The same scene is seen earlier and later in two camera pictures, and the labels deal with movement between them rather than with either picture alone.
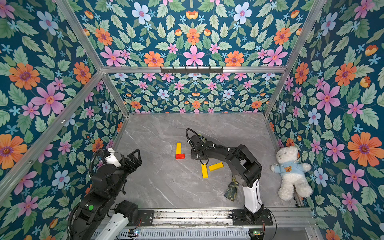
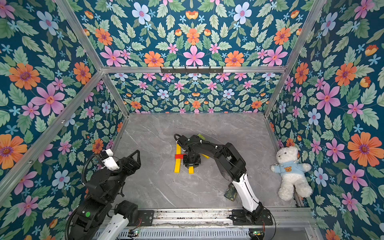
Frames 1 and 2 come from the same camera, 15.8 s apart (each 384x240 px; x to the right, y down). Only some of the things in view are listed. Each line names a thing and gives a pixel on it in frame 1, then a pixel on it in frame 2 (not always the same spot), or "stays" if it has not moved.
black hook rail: x=191 y=70 stays
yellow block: x=216 y=166 → x=191 y=170
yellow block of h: x=178 y=148 stays
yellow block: x=204 y=171 → x=177 y=166
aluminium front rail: x=285 y=217 stays
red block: x=180 y=156 stays
